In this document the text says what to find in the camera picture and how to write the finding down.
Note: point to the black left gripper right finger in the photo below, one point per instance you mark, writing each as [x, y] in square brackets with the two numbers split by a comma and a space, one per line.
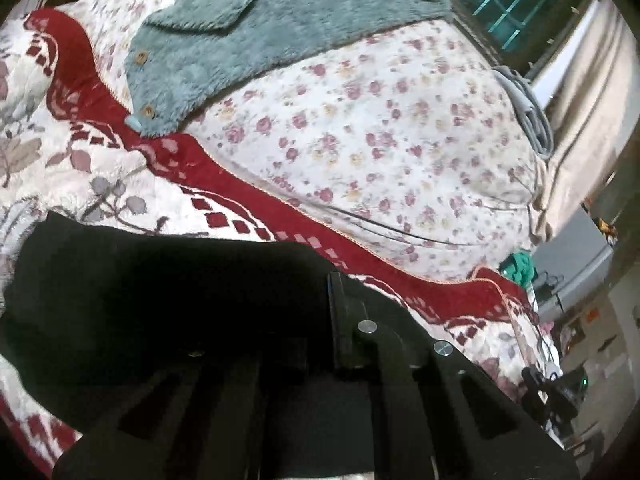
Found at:
[434, 414]

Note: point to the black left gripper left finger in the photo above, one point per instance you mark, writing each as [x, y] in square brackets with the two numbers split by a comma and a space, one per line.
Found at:
[202, 420]

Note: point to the black pants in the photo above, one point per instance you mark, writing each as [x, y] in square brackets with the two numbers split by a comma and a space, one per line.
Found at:
[94, 315]

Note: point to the green cloth item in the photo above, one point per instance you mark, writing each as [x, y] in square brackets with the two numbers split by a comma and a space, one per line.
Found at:
[519, 268]

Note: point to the white floral quilt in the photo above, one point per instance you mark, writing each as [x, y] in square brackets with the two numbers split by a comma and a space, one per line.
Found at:
[404, 142]

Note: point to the grey striped cloth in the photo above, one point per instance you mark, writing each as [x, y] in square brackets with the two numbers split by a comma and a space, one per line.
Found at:
[528, 111]

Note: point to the red and white plush blanket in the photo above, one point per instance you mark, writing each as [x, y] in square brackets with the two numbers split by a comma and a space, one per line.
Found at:
[65, 148]

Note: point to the beige curtain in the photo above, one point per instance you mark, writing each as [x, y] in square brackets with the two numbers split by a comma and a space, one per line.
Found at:
[593, 115]

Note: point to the teal fleece jacket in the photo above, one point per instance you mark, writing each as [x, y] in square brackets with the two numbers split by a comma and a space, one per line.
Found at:
[185, 55]

